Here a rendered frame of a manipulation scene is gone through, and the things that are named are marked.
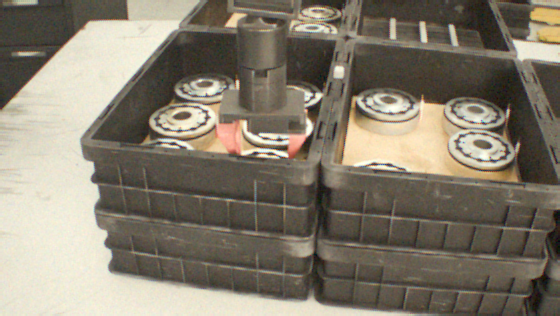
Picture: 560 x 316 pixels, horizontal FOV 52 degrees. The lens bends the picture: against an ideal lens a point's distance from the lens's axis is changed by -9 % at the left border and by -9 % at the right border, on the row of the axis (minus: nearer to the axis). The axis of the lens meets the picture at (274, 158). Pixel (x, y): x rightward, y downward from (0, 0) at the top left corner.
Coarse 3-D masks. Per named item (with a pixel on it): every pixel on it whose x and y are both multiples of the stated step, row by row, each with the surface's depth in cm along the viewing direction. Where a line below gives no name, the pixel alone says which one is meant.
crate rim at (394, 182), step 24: (408, 48) 99; (432, 48) 99; (336, 96) 84; (528, 96) 85; (336, 120) 78; (336, 144) 73; (552, 144) 73; (336, 168) 69; (360, 168) 69; (552, 168) 70; (384, 192) 69; (408, 192) 68; (432, 192) 68; (456, 192) 67; (480, 192) 67; (504, 192) 66; (528, 192) 65; (552, 192) 65
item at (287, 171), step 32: (192, 32) 105; (224, 32) 104; (96, 128) 77; (320, 128) 79; (96, 160) 74; (128, 160) 73; (160, 160) 72; (192, 160) 71; (224, 160) 71; (256, 160) 70; (288, 160) 70; (320, 160) 71
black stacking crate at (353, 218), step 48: (384, 48) 100; (432, 96) 103; (480, 96) 101; (528, 144) 83; (336, 192) 72; (336, 240) 75; (384, 240) 74; (432, 240) 73; (480, 240) 71; (528, 240) 70
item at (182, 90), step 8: (184, 80) 104; (192, 80) 104; (224, 80) 104; (232, 80) 103; (176, 88) 101; (184, 88) 101; (224, 88) 101; (232, 88) 101; (176, 96) 100; (184, 96) 98; (192, 96) 99; (200, 96) 99; (208, 96) 99; (216, 96) 98
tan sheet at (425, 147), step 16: (352, 112) 101; (432, 112) 101; (352, 128) 96; (416, 128) 96; (432, 128) 96; (352, 144) 92; (368, 144) 92; (384, 144) 92; (400, 144) 92; (416, 144) 92; (432, 144) 92; (352, 160) 89; (368, 160) 89; (400, 160) 89; (416, 160) 89; (432, 160) 89; (512, 176) 85
